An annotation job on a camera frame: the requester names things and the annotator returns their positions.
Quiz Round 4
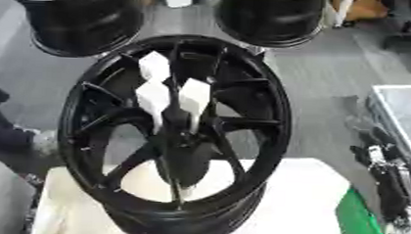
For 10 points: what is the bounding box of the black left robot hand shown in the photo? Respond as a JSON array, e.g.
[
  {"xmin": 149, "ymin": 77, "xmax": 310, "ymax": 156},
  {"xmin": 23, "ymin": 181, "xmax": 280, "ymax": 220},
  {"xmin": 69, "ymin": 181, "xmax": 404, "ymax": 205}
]
[{"xmin": 0, "ymin": 83, "xmax": 42, "ymax": 170}]

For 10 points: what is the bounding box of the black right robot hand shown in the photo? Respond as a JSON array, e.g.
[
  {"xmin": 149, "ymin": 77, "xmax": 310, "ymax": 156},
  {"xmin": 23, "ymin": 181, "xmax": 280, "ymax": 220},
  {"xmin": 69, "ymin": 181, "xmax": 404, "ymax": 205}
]
[{"xmin": 345, "ymin": 124, "xmax": 411, "ymax": 225}]

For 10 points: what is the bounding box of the black wheel rim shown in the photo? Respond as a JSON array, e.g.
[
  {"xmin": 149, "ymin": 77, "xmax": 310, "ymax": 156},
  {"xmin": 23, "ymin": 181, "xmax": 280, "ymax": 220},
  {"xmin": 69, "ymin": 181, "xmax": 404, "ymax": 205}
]
[
  {"xmin": 0, "ymin": 0, "xmax": 147, "ymax": 61},
  {"xmin": 213, "ymin": 0, "xmax": 330, "ymax": 51}
]

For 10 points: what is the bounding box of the white pin with flat head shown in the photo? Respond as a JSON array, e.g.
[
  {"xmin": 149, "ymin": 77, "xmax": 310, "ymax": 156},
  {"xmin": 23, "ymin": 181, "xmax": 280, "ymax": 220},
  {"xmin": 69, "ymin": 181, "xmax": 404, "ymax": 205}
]
[
  {"xmin": 132, "ymin": 79, "xmax": 174, "ymax": 135},
  {"xmin": 175, "ymin": 76, "xmax": 213, "ymax": 136},
  {"xmin": 136, "ymin": 50, "xmax": 173, "ymax": 84}
]

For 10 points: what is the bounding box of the black spoked wheel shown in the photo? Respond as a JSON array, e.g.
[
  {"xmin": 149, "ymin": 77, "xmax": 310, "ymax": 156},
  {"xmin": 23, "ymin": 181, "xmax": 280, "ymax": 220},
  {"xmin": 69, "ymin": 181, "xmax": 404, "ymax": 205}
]
[{"xmin": 54, "ymin": 29, "xmax": 297, "ymax": 234}]

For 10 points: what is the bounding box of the grey case with silver rim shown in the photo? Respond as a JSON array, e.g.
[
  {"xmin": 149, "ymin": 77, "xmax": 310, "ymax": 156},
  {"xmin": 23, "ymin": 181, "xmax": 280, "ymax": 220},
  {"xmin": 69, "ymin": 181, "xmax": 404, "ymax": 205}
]
[{"xmin": 362, "ymin": 81, "xmax": 411, "ymax": 170}]

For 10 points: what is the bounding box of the tan cardboard box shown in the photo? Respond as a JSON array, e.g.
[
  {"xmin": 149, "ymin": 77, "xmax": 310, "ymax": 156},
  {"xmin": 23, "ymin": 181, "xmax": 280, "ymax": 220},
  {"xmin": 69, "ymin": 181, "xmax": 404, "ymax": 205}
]
[{"xmin": 330, "ymin": 0, "xmax": 391, "ymax": 24}]

